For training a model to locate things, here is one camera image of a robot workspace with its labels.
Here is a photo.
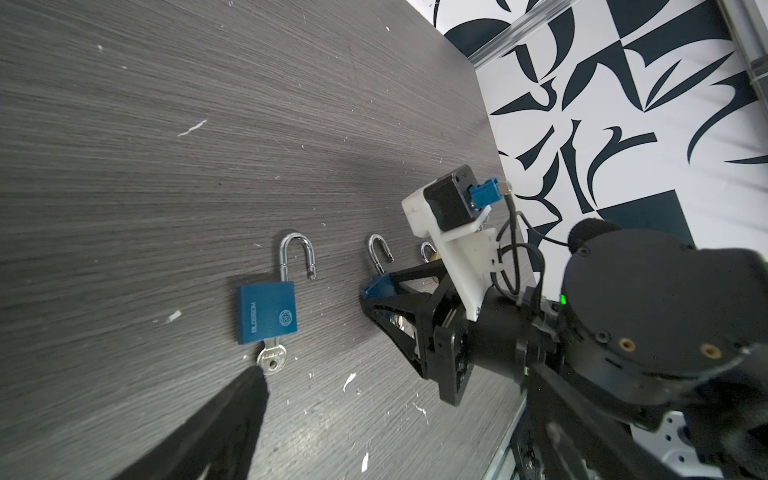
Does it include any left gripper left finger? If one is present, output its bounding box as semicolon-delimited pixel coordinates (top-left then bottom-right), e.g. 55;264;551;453
116;365;269;479

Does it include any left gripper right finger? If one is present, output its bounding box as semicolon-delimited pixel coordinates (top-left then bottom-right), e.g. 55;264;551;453
526;364;679;479

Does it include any blue padlock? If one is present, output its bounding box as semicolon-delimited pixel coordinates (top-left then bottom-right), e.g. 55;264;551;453
360;233;397;303
236;232;317;375

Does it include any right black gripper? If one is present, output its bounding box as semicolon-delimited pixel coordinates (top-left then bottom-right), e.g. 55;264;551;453
360;260;473;406

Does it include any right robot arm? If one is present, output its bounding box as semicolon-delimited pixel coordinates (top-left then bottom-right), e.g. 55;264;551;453
360;219;767;479

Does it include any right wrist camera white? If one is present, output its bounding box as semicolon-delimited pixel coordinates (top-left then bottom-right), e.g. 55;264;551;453
401;165;503;322

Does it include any brass padlock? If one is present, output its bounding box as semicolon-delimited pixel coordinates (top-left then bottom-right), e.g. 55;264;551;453
420;241;441;263

